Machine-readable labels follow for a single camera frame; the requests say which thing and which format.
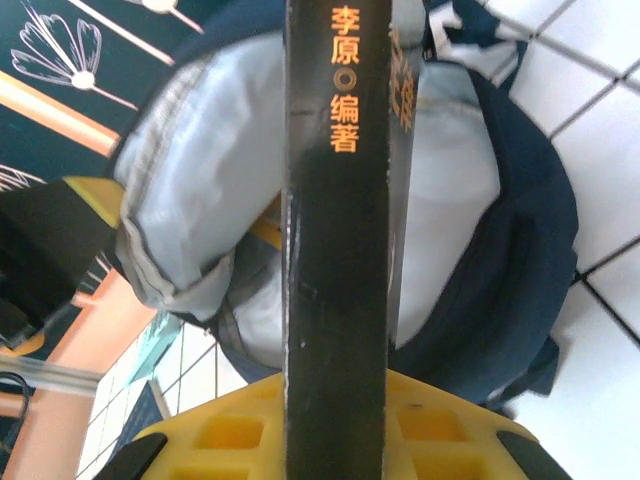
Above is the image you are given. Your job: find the aluminium corner post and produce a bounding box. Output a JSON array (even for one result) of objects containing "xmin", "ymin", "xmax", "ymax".
[{"xmin": 0, "ymin": 355, "xmax": 104, "ymax": 399}]

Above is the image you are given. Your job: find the yellow book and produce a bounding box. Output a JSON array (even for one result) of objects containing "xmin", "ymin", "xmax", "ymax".
[{"xmin": 248, "ymin": 193, "xmax": 285, "ymax": 251}]

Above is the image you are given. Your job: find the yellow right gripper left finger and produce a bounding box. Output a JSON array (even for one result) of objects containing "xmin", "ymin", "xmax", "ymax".
[{"xmin": 112, "ymin": 372, "xmax": 289, "ymax": 480}]

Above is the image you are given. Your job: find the black book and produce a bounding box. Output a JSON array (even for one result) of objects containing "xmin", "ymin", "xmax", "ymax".
[{"xmin": 280, "ymin": 0, "xmax": 425, "ymax": 480}]

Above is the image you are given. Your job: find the wall panel with white leaves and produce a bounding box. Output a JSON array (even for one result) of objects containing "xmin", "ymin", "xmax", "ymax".
[{"xmin": 0, "ymin": 117, "xmax": 124, "ymax": 201}]

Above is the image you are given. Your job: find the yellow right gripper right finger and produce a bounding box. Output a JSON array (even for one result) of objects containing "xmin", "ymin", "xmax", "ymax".
[{"xmin": 384, "ymin": 368, "xmax": 574, "ymax": 480}]

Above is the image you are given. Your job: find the navy blue backpack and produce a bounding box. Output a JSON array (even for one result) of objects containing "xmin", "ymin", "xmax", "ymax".
[{"xmin": 103, "ymin": 0, "xmax": 581, "ymax": 417}]

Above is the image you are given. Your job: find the blue book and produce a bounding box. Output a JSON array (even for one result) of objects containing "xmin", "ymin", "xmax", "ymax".
[{"xmin": 110, "ymin": 379, "xmax": 172, "ymax": 454}]

